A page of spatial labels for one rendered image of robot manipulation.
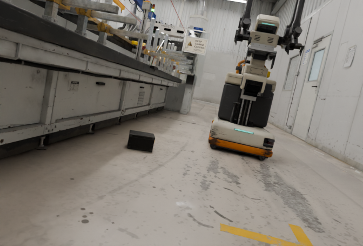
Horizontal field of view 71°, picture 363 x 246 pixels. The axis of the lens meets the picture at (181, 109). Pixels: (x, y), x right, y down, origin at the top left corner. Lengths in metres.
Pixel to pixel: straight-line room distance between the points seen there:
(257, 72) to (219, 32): 9.41
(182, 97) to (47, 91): 3.93
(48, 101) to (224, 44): 10.60
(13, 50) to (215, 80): 10.80
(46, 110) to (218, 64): 10.40
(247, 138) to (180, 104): 3.12
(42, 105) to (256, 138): 1.83
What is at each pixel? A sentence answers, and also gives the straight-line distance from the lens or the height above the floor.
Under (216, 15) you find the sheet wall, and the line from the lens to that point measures 12.13.
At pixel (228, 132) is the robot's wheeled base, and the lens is 2.52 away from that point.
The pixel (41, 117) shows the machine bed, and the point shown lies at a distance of 1.73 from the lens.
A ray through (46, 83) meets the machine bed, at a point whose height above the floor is 0.41.
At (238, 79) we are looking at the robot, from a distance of 2.84.
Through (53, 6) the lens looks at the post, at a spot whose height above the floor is 0.76.
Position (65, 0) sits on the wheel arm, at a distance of 1.28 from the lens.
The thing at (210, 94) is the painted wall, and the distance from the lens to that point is 11.62.
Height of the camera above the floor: 0.54
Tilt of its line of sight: 5 degrees down
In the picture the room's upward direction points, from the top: 11 degrees clockwise
